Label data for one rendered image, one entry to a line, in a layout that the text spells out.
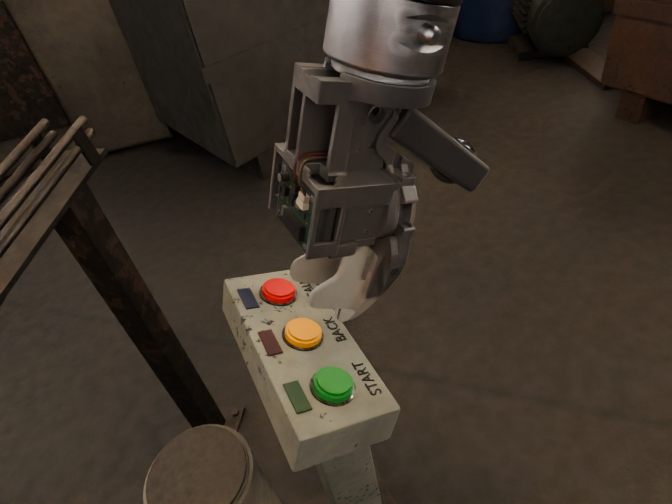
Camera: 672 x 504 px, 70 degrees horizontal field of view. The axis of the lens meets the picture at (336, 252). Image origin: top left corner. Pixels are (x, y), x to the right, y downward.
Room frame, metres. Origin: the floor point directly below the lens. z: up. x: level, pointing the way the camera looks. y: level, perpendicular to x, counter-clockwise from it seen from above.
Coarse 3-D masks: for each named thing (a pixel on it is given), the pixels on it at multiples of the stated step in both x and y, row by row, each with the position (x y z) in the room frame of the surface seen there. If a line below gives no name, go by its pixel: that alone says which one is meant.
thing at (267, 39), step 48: (144, 0) 1.79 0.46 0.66; (192, 0) 1.59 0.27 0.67; (240, 0) 1.68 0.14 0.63; (288, 0) 1.78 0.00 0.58; (144, 48) 1.94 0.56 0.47; (192, 48) 1.58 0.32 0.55; (240, 48) 1.65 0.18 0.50; (288, 48) 1.75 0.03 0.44; (192, 96) 1.70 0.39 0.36; (240, 96) 1.62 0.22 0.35; (288, 96) 1.73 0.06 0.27; (240, 144) 1.59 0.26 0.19
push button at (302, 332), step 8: (296, 320) 0.35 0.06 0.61; (304, 320) 0.35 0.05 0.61; (312, 320) 0.35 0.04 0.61; (288, 328) 0.34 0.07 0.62; (296, 328) 0.34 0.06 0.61; (304, 328) 0.34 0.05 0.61; (312, 328) 0.34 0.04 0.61; (320, 328) 0.34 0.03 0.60; (288, 336) 0.33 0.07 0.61; (296, 336) 0.33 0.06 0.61; (304, 336) 0.33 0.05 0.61; (312, 336) 0.33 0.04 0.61; (320, 336) 0.33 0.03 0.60; (296, 344) 0.32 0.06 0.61; (304, 344) 0.32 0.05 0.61; (312, 344) 0.32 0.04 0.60
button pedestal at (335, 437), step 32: (224, 288) 0.43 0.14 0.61; (256, 288) 0.42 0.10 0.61; (256, 320) 0.36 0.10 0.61; (288, 320) 0.36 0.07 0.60; (320, 320) 0.36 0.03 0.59; (256, 352) 0.32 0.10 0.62; (288, 352) 0.31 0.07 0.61; (320, 352) 0.31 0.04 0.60; (352, 352) 0.32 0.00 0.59; (256, 384) 0.30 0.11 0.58; (384, 384) 0.27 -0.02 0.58; (288, 416) 0.24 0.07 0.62; (320, 416) 0.23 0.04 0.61; (352, 416) 0.23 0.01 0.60; (384, 416) 0.24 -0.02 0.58; (288, 448) 0.22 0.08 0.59; (320, 448) 0.21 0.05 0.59; (352, 448) 0.22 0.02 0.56; (352, 480) 0.29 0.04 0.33
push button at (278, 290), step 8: (272, 280) 0.42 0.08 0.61; (280, 280) 0.42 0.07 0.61; (264, 288) 0.41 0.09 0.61; (272, 288) 0.41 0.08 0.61; (280, 288) 0.41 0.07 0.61; (288, 288) 0.41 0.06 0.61; (264, 296) 0.40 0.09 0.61; (272, 296) 0.40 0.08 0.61; (280, 296) 0.39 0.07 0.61; (288, 296) 0.40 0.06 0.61
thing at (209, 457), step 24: (192, 432) 0.30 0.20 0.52; (216, 432) 0.29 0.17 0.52; (168, 456) 0.27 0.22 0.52; (192, 456) 0.27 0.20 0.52; (216, 456) 0.26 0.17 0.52; (240, 456) 0.26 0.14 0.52; (168, 480) 0.25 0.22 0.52; (192, 480) 0.24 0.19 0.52; (216, 480) 0.24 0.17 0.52; (240, 480) 0.23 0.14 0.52; (264, 480) 0.26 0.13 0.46
